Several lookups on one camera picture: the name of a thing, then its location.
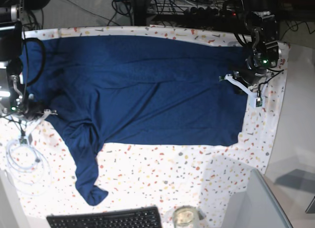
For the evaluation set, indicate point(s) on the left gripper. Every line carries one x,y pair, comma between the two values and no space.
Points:
247,75

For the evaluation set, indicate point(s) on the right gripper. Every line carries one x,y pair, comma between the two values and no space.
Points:
29,110

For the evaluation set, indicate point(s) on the blue t-shirt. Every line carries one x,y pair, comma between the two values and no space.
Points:
134,90

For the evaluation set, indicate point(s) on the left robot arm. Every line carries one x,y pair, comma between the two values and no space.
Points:
259,19

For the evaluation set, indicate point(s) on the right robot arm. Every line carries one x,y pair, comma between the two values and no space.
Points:
14,64

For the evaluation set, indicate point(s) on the terrazzo patterned tablecloth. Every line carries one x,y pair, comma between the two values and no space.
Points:
136,175

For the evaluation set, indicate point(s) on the black power strip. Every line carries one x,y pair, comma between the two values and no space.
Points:
170,7

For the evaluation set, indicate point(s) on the grey monitor edge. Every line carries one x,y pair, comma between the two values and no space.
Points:
256,207

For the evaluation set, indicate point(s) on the black keyboard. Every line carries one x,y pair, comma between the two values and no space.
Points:
148,217

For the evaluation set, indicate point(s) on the glass jar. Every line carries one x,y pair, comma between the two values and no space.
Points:
185,217

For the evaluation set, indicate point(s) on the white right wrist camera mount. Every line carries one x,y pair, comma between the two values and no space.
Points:
25,135

